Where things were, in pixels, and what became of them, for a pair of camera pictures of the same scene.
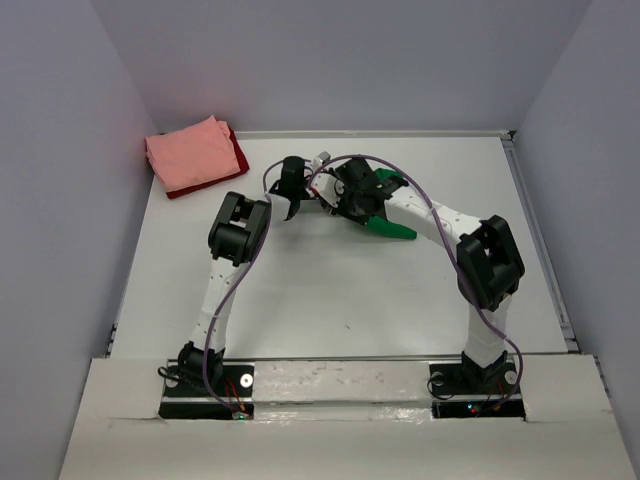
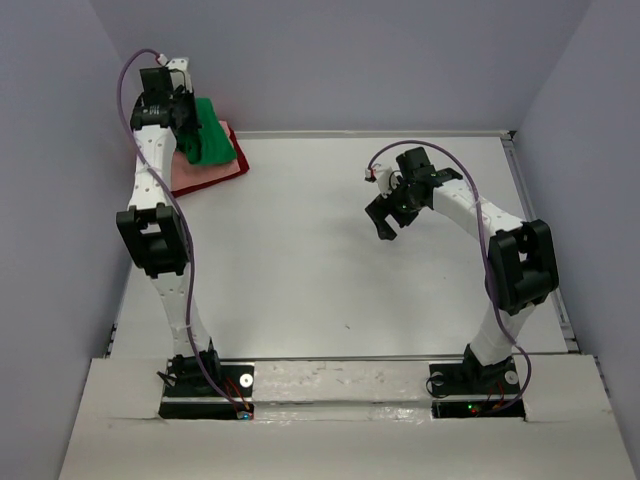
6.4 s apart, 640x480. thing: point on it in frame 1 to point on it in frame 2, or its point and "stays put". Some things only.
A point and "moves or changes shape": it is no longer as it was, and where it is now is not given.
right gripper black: (363, 219) to (380, 208)
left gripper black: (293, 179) to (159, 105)
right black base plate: (455, 394) stays put
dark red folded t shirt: (243, 165) stays put
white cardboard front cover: (340, 420) stays put
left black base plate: (231, 400) stays put
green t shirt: (378, 224) moves or changes shape
